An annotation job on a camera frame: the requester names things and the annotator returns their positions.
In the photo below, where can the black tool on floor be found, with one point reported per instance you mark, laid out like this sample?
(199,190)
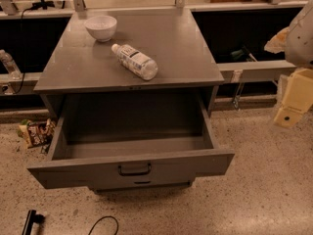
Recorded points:
(32,217)

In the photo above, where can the white ceramic bowl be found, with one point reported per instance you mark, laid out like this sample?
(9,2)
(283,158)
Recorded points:
(102,28)

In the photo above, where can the grey metal rail left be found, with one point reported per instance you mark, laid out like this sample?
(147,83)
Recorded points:
(23,86)

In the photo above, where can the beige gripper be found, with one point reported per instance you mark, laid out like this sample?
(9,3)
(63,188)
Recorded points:
(300,41)

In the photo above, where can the grey metal rail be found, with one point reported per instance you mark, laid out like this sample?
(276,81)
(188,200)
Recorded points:
(255,71)
(23,86)

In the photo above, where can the grey metal rail right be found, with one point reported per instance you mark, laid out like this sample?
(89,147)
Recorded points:
(255,71)

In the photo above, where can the plastic bottle at left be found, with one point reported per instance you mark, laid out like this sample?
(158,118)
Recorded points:
(10,65)

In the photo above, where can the grey metal drawer cabinet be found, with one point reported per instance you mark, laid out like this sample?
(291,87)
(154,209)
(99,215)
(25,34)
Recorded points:
(80,65)

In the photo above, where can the clear plastic water bottle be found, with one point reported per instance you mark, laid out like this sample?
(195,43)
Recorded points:
(137,62)

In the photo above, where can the snack bag on floor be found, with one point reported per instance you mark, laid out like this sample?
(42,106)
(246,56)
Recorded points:
(36,133)

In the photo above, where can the grey top drawer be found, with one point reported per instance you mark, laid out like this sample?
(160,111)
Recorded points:
(118,141)

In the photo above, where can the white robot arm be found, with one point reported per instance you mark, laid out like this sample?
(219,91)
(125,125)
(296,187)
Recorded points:
(296,41)

